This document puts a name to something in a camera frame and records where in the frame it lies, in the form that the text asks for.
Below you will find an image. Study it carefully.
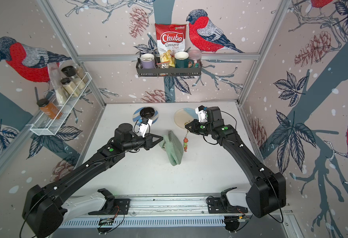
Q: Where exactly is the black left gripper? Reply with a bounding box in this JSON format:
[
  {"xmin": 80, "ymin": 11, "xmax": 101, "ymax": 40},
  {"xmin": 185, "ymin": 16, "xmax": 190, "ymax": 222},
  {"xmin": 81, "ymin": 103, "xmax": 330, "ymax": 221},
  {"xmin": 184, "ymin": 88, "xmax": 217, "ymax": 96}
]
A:
[{"xmin": 122, "ymin": 132, "xmax": 164, "ymax": 152}]

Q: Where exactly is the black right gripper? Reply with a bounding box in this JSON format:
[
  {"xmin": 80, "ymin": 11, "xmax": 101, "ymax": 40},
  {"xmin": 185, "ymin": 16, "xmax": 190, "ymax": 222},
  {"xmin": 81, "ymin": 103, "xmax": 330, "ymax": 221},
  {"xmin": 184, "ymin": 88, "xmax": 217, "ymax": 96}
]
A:
[{"xmin": 184, "ymin": 119, "xmax": 214, "ymax": 135}]

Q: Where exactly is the green fabric bag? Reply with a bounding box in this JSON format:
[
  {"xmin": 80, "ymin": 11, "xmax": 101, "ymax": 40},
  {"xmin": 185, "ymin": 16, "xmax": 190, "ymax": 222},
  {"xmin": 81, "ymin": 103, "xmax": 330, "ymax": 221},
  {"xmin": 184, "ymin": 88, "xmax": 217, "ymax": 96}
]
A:
[{"xmin": 159, "ymin": 131, "xmax": 184, "ymax": 166}]

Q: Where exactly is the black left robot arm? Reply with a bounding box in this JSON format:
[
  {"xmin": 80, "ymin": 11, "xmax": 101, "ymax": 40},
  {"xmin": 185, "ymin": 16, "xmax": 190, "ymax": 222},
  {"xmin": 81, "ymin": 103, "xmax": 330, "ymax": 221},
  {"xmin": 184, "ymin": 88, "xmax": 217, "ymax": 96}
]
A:
[{"xmin": 22, "ymin": 123, "xmax": 163, "ymax": 238}]

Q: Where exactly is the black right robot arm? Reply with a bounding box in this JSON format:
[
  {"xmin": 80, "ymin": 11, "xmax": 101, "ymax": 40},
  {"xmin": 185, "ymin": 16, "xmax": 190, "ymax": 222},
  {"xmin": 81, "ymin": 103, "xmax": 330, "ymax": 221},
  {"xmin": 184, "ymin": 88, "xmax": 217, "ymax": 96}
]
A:
[{"xmin": 185, "ymin": 106, "xmax": 286, "ymax": 218}]

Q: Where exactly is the red Chuba chips bag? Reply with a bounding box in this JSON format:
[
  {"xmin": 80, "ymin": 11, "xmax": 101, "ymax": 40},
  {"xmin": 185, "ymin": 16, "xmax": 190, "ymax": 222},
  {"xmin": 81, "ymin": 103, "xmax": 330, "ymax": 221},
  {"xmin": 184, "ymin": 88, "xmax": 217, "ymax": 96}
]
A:
[{"xmin": 155, "ymin": 24, "xmax": 187, "ymax": 55}]

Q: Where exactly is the clear plastic bag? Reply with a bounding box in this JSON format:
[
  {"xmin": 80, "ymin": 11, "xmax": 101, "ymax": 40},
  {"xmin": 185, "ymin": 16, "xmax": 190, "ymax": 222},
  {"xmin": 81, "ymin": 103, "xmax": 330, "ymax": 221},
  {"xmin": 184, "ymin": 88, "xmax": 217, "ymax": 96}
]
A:
[{"xmin": 47, "ymin": 62, "xmax": 69, "ymax": 106}]

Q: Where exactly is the cream and blue plate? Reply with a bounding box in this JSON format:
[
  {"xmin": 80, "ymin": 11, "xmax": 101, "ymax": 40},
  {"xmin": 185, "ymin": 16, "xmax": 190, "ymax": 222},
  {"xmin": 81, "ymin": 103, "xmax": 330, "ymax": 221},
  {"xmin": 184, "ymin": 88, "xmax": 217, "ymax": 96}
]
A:
[{"xmin": 174, "ymin": 108, "xmax": 198, "ymax": 129}]

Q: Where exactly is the dark small bowl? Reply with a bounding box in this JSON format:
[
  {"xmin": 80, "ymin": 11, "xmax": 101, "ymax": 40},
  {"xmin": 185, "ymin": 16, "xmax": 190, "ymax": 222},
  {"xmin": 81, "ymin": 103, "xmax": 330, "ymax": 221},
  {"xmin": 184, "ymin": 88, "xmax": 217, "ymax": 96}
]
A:
[{"xmin": 139, "ymin": 107, "xmax": 155, "ymax": 119}]

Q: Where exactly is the green mug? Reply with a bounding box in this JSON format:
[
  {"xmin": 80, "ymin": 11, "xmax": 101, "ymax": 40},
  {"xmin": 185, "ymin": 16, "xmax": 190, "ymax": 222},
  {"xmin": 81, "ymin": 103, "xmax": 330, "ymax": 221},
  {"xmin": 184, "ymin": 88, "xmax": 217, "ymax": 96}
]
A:
[{"xmin": 174, "ymin": 52, "xmax": 189, "ymax": 68}]

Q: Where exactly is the pink lidded jar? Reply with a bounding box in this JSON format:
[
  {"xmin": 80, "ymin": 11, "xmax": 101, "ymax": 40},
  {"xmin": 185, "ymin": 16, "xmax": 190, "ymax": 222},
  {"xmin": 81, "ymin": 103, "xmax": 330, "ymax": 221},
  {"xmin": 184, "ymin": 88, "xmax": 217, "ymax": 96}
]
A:
[{"xmin": 188, "ymin": 50, "xmax": 202, "ymax": 68}]

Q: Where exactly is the yellow snack packet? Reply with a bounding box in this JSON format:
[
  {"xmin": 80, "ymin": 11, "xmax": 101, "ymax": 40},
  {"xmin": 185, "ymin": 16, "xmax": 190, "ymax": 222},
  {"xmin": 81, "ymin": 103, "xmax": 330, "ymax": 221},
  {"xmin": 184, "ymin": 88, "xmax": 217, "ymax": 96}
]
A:
[{"xmin": 160, "ymin": 50, "xmax": 175, "ymax": 67}]

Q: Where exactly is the purple mug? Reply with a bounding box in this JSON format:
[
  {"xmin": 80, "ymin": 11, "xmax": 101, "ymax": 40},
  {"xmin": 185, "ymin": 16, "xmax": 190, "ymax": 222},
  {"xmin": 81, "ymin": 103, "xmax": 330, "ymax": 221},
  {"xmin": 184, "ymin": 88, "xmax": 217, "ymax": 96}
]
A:
[{"xmin": 139, "ymin": 54, "xmax": 156, "ymax": 69}]

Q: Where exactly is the black lid spice jar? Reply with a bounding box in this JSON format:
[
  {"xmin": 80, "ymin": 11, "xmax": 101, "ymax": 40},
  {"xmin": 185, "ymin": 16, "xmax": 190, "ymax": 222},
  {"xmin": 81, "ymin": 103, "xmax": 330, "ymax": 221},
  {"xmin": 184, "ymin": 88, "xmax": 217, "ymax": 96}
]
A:
[{"xmin": 61, "ymin": 77, "xmax": 80, "ymax": 97}]

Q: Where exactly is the orange spice jar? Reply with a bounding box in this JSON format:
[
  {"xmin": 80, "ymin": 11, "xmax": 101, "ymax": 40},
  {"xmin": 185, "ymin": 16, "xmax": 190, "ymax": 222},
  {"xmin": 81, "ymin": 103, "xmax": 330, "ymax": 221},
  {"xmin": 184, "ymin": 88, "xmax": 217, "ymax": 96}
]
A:
[{"xmin": 37, "ymin": 98, "xmax": 62, "ymax": 120}]

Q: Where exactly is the tall black lid jar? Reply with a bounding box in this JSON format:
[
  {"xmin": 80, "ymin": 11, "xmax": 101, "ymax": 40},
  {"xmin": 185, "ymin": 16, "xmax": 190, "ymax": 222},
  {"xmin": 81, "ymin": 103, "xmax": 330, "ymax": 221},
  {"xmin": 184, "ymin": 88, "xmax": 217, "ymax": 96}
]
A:
[{"xmin": 61, "ymin": 66, "xmax": 86, "ymax": 90}]

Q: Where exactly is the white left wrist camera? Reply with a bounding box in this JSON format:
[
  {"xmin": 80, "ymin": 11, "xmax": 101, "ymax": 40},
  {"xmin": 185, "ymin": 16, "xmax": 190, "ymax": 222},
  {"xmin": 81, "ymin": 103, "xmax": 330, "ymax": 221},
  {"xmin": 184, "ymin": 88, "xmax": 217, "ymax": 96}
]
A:
[{"xmin": 138, "ymin": 118, "xmax": 153, "ymax": 138}]

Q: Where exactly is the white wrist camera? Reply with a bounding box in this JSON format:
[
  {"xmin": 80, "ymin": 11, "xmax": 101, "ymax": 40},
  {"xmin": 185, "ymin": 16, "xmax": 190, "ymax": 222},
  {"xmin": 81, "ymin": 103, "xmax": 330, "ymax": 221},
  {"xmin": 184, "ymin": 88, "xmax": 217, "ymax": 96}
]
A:
[
  {"xmin": 195, "ymin": 105, "xmax": 208, "ymax": 123},
  {"xmin": 138, "ymin": 118, "xmax": 153, "ymax": 138}
]

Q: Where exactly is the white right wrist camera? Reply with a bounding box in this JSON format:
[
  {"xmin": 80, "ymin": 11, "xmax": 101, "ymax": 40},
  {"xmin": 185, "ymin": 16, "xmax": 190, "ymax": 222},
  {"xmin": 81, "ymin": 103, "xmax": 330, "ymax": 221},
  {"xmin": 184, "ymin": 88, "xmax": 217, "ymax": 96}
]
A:
[{"xmin": 195, "ymin": 105, "xmax": 208, "ymax": 123}]

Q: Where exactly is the black wall shelf basket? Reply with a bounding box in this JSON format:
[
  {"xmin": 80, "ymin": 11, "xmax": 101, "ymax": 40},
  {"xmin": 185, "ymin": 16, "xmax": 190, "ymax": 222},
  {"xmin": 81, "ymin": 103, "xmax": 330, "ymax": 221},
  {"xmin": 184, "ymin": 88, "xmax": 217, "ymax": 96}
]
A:
[{"xmin": 136, "ymin": 57, "xmax": 203, "ymax": 77}]

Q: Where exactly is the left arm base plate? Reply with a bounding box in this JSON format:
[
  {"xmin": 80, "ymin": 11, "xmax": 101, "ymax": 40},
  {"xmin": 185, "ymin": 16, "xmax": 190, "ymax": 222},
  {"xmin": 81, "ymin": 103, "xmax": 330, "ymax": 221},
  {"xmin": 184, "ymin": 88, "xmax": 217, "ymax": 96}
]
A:
[{"xmin": 88, "ymin": 188, "xmax": 131, "ymax": 216}]

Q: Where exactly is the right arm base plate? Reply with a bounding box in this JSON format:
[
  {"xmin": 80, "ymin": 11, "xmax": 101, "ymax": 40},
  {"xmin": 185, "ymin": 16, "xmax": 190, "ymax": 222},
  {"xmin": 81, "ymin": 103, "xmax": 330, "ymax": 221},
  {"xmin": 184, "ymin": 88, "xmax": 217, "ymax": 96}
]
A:
[{"xmin": 206, "ymin": 187, "xmax": 248, "ymax": 214}]

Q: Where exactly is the white wire wall rack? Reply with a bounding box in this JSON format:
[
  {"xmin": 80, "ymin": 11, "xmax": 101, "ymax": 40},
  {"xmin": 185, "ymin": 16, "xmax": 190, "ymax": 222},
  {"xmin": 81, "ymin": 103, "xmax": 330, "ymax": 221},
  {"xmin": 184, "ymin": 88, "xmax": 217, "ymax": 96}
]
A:
[{"xmin": 30, "ymin": 72, "xmax": 92, "ymax": 136}]

